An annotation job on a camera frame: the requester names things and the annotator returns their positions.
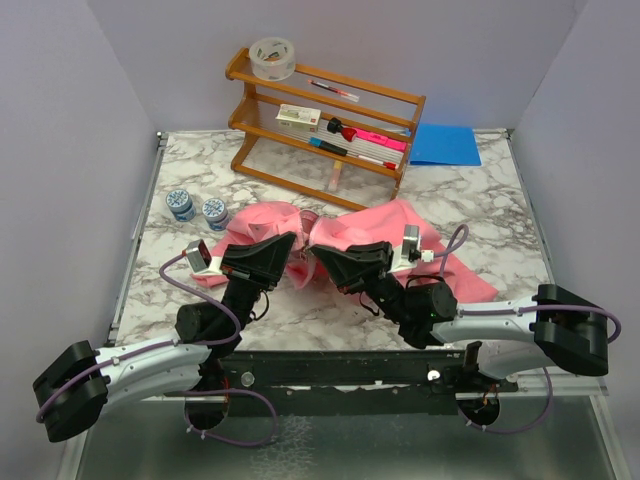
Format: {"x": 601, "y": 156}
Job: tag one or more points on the white red pen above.
{"x": 382, "y": 163}

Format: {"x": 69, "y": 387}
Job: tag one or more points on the pink highlighter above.
{"x": 381, "y": 140}

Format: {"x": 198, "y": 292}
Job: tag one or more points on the black metal base rail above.
{"x": 331, "y": 383}

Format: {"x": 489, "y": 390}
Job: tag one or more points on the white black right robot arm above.
{"x": 552, "y": 327}

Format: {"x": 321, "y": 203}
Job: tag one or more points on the red clear pen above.
{"x": 343, "y": 94}

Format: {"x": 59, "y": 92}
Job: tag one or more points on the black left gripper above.
{"x": 261, "y": 264}

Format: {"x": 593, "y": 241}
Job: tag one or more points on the blue black marker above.
{"x": 327, "y": 146}

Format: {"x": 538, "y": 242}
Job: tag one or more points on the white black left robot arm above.
{"x": 83, "y": 382}

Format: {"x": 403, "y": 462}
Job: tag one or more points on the yellow pink glue stick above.
{"x": 335, "y": 176}

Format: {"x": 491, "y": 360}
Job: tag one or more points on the pink zip jacket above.
{"x": 384, "y": 222}

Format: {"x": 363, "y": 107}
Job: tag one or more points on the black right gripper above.
{"x": 359, "y": 266}

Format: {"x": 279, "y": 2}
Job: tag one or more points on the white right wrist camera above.
{"x": 409, "y": 254}

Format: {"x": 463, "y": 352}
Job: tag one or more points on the blue white paint jar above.
{"x": 216, "y": 214}
{"x": 180, "y": 205}

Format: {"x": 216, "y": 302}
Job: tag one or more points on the wooden three-tier shelf rack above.
{"x": 283, "y": 157}

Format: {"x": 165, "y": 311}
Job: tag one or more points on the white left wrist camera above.
{"x": 201, "y": 261}

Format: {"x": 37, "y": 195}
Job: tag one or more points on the white staples box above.
{"x": 298, "y": 118}

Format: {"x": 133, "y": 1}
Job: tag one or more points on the clear tape roll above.
{"x": 272, "y": 59}

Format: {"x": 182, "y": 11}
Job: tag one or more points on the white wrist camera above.
{"x": 409, "y": 254}
{"x": 201, "y": 261}

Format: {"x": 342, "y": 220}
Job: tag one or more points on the blue folder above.
{"x": 445, "y": 146}

